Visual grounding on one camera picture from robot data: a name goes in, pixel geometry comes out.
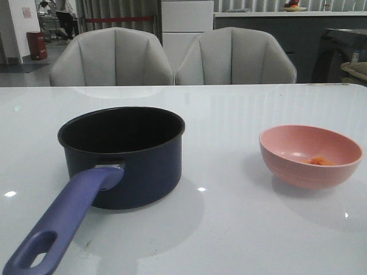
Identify pink bowl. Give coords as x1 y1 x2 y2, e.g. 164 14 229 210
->
259 124 363 190

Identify orange ham slices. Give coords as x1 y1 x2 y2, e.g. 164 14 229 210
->
303 156 337 166

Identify dark blue saucepan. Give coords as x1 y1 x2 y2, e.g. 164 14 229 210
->
3 107 185 274

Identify right beige armchair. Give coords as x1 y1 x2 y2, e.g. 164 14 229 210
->
175 27 297 85

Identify beige armchair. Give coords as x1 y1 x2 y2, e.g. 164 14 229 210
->
49 27 174 87
175 27 297 85

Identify left beige armchair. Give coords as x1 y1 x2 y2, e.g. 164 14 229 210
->
49 27 174 87

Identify white drawer cabinet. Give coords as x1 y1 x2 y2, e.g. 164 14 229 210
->
161 1 214 70

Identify red barrier belt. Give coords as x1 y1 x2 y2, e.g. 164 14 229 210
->
85 15 154 23

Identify dark grey counter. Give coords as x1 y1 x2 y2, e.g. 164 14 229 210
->
214 11 366 83

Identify fruit plate on counter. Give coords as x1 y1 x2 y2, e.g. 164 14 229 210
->
283 0 307 12

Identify person in black trousers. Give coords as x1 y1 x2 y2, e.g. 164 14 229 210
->
54 0 76 41

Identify red trash bin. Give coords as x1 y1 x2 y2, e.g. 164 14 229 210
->
26 32 48 60

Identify dark appliance box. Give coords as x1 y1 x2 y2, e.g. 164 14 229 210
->
311 29 366 83

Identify beige cushion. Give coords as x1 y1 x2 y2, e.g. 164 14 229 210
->
341 61 367 86

